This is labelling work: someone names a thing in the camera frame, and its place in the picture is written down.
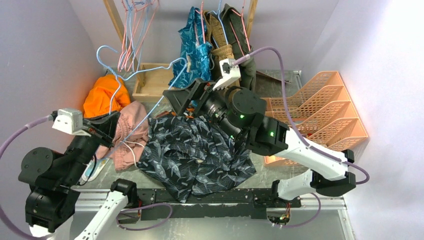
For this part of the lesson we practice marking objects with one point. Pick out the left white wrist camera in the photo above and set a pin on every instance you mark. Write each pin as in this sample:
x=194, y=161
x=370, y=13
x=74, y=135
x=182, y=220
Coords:
x=70, y=121

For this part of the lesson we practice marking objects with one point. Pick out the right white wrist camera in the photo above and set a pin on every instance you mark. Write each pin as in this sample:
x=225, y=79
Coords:
x=230, y=73

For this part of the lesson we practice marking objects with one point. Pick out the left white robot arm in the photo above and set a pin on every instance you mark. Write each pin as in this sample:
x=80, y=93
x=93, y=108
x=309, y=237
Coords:
x=51, y=174

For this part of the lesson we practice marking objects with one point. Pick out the pink drawstring shorts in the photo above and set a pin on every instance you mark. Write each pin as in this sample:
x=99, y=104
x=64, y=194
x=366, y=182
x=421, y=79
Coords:
x=130, y=139

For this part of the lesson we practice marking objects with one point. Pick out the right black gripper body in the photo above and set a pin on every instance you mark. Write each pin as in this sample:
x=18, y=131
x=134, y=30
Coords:
x=217, y=106

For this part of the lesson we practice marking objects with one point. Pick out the orange garment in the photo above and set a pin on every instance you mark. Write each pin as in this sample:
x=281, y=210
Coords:
x=106, y=92

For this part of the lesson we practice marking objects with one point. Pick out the dark leaf print shorts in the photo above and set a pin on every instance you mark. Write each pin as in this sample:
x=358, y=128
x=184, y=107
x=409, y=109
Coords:
x=193, y=157

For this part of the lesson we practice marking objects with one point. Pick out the light blue wire hanger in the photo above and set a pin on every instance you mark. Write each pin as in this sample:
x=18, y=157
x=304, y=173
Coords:
x=144, y=67

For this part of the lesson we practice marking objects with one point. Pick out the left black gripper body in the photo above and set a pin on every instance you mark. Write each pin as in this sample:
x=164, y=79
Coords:
x=107, y=141

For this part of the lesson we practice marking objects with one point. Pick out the empty wire hangers bunch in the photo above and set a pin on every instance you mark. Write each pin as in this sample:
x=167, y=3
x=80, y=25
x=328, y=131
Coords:
x=139, y=15

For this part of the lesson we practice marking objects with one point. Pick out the peach plastic file organizer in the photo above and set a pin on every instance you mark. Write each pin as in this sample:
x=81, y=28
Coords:
x=323, y=112

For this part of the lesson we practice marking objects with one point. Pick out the dark green hanging shorts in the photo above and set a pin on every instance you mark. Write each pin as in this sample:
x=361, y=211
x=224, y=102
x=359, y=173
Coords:
x=235, y=31

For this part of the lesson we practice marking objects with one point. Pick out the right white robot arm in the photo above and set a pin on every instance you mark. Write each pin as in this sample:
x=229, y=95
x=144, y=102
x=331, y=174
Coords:
x=241, y=114

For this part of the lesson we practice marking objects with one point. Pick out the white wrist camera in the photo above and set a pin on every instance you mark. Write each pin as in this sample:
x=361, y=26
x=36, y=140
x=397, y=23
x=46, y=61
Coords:
x=230, y=73
x=70, y=121

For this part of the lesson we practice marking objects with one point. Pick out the brown hanging shorts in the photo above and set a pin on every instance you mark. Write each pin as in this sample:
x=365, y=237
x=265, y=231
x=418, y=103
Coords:
x=221, y=50

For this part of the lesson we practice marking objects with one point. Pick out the blue leaf print shorts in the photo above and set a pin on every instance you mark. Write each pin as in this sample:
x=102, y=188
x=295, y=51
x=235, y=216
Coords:
x=195, y=49

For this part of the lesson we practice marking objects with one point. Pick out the wooden clothes rack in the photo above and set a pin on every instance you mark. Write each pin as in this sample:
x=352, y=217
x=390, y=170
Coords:
x=148, y=87

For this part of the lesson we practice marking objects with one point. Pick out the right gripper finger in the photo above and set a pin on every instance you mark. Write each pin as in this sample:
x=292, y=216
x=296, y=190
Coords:
x=196, y=108
x=180, y=98

